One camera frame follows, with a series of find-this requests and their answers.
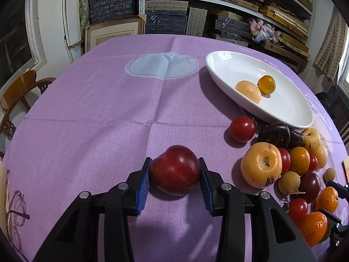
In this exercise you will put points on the white oval plate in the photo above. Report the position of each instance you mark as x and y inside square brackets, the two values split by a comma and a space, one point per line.
[245, 65]

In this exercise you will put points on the pale orange round fruit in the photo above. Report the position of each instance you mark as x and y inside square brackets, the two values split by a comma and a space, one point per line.
[248, 90]
[321, 155]

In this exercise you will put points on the stack of yellow wooden boxes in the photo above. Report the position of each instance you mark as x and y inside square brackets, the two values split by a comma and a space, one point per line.
[289, 24]

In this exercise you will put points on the large red plum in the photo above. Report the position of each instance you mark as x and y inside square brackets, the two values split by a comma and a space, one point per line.
[174, 169]

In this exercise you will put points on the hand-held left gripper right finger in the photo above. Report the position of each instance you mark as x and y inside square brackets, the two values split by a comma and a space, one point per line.
[205, 193]

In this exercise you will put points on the orange card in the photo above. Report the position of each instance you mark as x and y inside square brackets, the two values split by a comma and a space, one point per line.
[346, 169]

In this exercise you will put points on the white door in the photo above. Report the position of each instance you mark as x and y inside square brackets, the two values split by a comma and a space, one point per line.
[51, 19]

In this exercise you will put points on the yellow purple-streaked pepino melon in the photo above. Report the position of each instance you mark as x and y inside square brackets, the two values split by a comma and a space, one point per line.
[259, 169]

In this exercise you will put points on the leafless orange mandarin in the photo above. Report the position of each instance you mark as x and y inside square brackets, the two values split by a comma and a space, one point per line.
[326, 199]

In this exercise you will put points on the upright grey woven boxes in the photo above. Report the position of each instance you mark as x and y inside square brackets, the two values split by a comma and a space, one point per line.
[196, 21]

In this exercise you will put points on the dark wooden chair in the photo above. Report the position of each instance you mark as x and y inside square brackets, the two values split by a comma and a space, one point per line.
[339, 114]

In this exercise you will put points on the orange mandarin with leaf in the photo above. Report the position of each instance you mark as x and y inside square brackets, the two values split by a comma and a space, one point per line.
[313, 228]

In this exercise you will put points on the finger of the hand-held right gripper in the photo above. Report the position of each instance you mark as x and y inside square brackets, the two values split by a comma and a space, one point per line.
[340, 189]
[340, 232]

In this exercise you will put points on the red cherry tomato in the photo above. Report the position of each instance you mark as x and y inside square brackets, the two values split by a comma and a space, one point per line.
[285, 161]
[312, 163]
[297, 210]
[242, 128]

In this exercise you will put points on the stack of dark ribboned boxes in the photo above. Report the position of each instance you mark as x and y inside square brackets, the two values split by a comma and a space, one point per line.
[231, 27]

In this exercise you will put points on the brown longan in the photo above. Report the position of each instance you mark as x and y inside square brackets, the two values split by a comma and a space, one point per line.
[329, 174]
[289, 182]

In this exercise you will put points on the beige picture frame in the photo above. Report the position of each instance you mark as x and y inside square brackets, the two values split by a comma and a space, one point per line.
[109, 34]

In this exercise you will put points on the pale yellow round fruit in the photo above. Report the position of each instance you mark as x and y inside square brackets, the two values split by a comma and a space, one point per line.
[312, 139]

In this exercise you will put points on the crumpled pink cloth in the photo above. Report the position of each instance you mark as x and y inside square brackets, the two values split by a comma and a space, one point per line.
[261, 30]

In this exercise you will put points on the stack of blue patterned boxes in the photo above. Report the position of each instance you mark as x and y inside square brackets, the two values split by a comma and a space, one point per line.
[111, 8]

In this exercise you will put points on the dark purple water chestnut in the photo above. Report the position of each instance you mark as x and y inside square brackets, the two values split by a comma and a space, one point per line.
[296, 139]
[275, 135]

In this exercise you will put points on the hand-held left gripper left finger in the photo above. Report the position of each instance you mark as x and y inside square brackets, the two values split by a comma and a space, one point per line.
[143, 193]

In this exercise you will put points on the light wooden chair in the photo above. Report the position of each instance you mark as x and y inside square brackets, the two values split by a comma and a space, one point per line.
[17, 83]

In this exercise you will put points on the green marbled panel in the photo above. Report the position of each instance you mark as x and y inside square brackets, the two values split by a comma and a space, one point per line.
[84, 2]

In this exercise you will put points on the orange tomato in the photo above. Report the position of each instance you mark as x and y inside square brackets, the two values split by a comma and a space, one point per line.
[299, 160]

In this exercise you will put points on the stack of dark grey-blue boxes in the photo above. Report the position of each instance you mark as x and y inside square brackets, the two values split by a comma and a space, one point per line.
[166, 21]

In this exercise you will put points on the beige paper roll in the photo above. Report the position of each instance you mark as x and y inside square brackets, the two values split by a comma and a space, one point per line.
[3, 191]

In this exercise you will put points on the small yellow-orange tomato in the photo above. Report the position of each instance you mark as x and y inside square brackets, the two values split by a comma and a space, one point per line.
[266, 84]

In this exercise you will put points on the bright window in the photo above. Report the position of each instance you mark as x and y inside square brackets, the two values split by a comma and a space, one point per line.
[346, 73]

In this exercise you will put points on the white framed window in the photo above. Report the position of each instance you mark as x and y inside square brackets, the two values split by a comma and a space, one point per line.
[16, 41]

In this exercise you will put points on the purple-framed eyeglasses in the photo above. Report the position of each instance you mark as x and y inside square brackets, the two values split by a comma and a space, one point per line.
[16, 204]

